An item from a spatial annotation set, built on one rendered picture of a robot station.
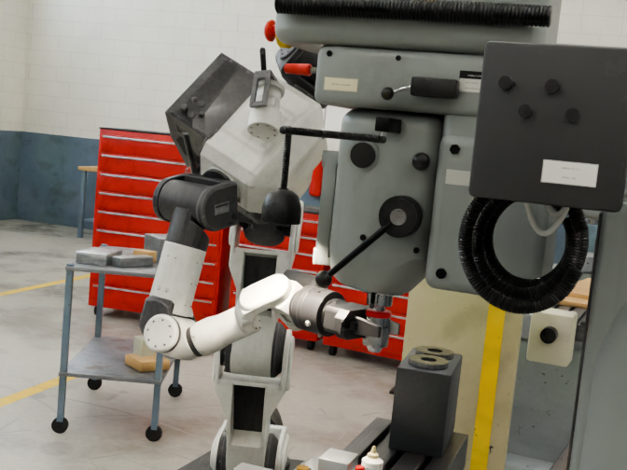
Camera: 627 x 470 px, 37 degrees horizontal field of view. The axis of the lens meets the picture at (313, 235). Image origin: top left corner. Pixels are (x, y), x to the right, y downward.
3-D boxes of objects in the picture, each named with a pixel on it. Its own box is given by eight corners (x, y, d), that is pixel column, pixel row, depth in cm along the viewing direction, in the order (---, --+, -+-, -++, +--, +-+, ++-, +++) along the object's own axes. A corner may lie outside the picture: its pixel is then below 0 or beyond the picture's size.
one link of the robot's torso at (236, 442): (215, 458, 264) (222, 311, 244) (285, 465, 263) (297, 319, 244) (205, 493, 250) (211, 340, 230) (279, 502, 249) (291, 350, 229)
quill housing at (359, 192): (315, 288, 162) (332, 104, 159) (350, 274, 182) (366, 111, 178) (421, 304, 156) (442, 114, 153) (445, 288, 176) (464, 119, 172)
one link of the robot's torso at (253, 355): (222, 366, 247) (239, 193, 246) (287, 374, 247) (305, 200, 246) (214, 377, 232) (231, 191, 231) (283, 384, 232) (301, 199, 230)
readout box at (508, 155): (465, 196, 125) (482, 38, 122) (476, 194, 133) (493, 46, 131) (620, 214, 118) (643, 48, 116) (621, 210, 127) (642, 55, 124)
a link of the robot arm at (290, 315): (294, 316, 175) (252, 304, 183) (320, 345, 182) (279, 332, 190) (323, 268, 179) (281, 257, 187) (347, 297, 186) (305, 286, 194)
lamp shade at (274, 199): (262, 218, 172) (265, 185, 171) (300, 222, 172) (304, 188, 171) (258, 222, 165) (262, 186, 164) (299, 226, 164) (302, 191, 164)
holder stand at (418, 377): (387, 449, 205) (397, 361, 203) (404, 421, 226) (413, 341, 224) (441, 459, 202) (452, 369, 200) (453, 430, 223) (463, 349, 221)
